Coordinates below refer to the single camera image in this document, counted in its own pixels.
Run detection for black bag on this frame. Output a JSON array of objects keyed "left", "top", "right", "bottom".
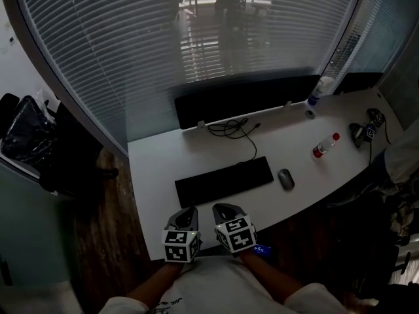
[{"left": 0, "top": 95, "right": 57, "bottom": 163}]

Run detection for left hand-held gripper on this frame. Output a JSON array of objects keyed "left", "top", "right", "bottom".
[{"left": 160, "top": 206, "right": 202, "bottom": 264}]

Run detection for dark office chair with wheels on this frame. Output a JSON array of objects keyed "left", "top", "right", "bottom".
[{"left": 327, "top": 188, "right": 419, "bottom": 300}]

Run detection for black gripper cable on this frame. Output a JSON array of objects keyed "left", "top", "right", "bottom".
[{"left": 369, "top": 118, "right": 392, "bottom": 166}]

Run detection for black keyboard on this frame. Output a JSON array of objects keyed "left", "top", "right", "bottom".
[{"left": 174, "top": 156, "right": 275, "bottom": 209}]

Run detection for white spray bottle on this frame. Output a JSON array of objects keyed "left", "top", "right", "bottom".
[{"left": 306, "top": 76, "right": 334, "bottom": 107}]

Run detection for clear bottle with red cap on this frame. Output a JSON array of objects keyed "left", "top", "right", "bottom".
[{"left": 312, "top": 132, "right": 340, "bottom": 159}]

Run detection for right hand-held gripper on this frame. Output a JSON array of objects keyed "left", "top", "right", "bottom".
[{"left": 212, "top": 203, "right": 259, "bottom": 258}]

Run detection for black keyboard cable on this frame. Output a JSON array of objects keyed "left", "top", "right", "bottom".
[{"left": 207, "top": 117, "right": 262, "bottom": 165}]

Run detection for black office chair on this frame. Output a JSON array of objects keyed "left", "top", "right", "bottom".
[{"left": 0, "top": 92, "right": 119, "bottom": 200}]

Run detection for grey window blinds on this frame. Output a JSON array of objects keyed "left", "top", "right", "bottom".
[{"left": 14, "top": 0, "right": 366, "bottom": 143}]

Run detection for black desk divider panel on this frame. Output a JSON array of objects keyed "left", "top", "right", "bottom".
[{"left": 173, "top": 74, "right": 321, "bottom": 130}]

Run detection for person's left forearm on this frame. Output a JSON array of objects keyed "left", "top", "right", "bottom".
[{"left": 126, "top": 260, "right": 185, "bottom": 310}]

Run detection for grey computer mouse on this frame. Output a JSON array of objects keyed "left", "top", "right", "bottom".
[{"left": 278, "top": 168, "right": 295, "bottom": 191}]

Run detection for person's right forearm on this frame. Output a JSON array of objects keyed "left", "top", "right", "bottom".
[{"left": 236, "top": 249, "right": 304, "bottom": 305}]

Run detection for spare hand-held gripper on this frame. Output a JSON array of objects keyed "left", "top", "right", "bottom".
[{"left": 348, "top": 108, "right": 385, "bottom": 149}]

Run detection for person's white shirt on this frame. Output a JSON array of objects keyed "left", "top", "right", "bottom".
[{"left": 98, "top": 255, "right": 350, "bottom": 314}]

